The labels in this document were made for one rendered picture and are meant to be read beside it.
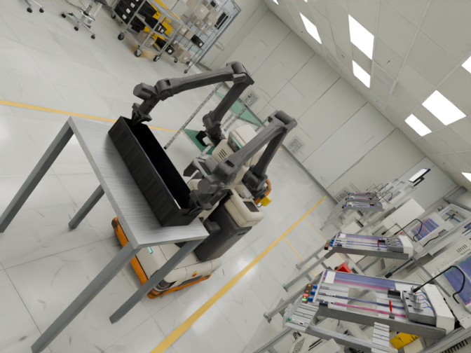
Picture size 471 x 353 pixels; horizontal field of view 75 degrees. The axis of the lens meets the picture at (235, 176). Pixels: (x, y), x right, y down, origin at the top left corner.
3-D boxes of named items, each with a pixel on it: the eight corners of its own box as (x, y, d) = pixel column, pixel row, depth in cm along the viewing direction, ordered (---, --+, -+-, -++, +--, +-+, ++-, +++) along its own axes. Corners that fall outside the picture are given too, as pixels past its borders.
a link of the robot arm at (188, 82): (246, 82, 154) (237, 67, 159) (247, 73, 149) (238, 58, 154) (161, 102, 145) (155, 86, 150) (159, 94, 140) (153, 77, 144)
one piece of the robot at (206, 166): (193, 176, 199) (214, 153, 192) (215, 209, 188) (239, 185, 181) (176, 174, 185) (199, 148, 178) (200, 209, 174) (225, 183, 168)
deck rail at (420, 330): (311, 314, 193) (311, 304, 193) (312, 312, 195) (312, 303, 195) (445, 341, 166) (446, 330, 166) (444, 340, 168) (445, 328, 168)
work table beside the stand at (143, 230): (73, 223, 200) (145, 136, 176) (117, 321, 173) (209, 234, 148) (-8, 227, 161) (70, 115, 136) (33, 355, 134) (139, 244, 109)
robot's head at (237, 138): (244, 138, 192) (249, 120, 180) (263, 162, 184) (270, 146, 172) (225, 146, 186) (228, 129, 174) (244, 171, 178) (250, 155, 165)
